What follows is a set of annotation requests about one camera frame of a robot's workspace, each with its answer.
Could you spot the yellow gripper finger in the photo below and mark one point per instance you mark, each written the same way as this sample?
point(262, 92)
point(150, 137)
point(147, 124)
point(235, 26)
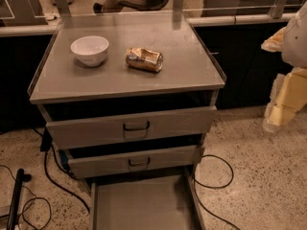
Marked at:
point(288, 96)
point(274, 42)

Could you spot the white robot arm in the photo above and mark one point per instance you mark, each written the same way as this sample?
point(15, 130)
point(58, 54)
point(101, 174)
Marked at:
point(294, 47)

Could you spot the grey metal drawer cabinet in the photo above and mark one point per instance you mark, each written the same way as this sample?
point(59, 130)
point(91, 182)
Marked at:
point(65, 89)

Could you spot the bottom grey drawer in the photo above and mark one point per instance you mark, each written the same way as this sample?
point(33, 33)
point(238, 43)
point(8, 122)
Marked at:
point(163, 199)

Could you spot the grey drawer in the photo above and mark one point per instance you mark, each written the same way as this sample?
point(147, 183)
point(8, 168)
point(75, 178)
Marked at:
point(176, 116)
point(163, 199)
point(135, 156)

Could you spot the middle grey drawer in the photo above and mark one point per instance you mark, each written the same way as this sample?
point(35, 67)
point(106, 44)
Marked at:
point(135, 156)

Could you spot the top grey drawer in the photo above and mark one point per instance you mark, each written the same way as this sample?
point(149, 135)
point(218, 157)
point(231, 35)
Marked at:
point(176, 116)

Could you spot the white ceramic bowl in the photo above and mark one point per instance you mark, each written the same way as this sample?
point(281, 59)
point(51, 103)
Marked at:
point(90, 50)

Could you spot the black bar on floor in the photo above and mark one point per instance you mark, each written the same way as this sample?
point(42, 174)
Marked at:
point(21, 177)

